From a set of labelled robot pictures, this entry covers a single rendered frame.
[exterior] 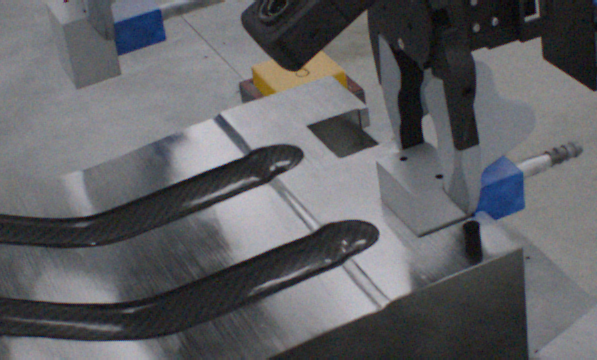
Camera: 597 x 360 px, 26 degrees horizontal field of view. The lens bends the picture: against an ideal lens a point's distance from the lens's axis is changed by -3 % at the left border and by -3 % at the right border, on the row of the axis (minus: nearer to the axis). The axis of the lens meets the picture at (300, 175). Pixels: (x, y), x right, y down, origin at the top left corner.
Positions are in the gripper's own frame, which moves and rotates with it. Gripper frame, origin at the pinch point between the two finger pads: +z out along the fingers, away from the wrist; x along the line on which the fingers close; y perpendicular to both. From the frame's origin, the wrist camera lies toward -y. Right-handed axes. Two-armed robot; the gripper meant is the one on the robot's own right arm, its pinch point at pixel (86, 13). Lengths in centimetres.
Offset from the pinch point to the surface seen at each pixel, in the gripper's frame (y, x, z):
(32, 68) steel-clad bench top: -1.5, 26.9, 15.0
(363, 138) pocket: 13.7, -15.9, 8.4
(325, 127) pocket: 11.2, -15.6, 6.7
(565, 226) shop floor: 86, 73, 95
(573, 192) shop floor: 93, 81, 95
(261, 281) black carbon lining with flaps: 0.9, -28.8, 7.1
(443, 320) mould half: 8.8, -36.0, 8.9
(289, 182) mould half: 6.1, -21.5, 6.1
